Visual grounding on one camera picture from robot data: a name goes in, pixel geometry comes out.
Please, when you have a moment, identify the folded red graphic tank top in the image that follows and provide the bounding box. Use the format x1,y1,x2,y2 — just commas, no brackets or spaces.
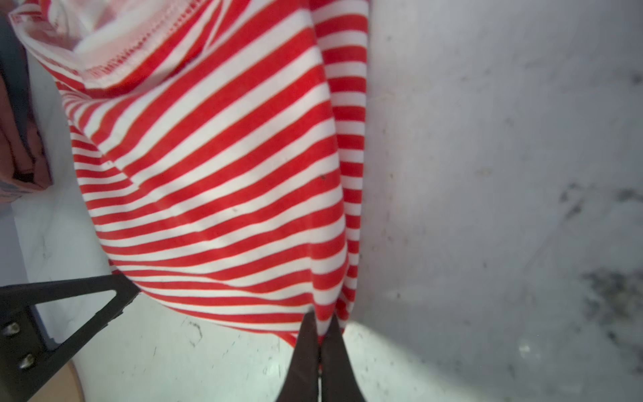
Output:
1,67,52,204

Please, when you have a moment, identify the red white striped tank top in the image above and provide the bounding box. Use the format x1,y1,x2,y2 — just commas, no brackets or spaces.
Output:
9,1,369,343

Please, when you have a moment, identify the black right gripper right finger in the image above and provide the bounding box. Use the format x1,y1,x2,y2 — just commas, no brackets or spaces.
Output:
320,316,366,402

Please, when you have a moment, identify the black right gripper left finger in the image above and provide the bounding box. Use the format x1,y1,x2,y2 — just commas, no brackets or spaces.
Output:
276,313,320,402

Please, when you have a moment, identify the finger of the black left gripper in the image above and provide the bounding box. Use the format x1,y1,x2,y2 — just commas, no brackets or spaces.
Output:
1,274,140,401

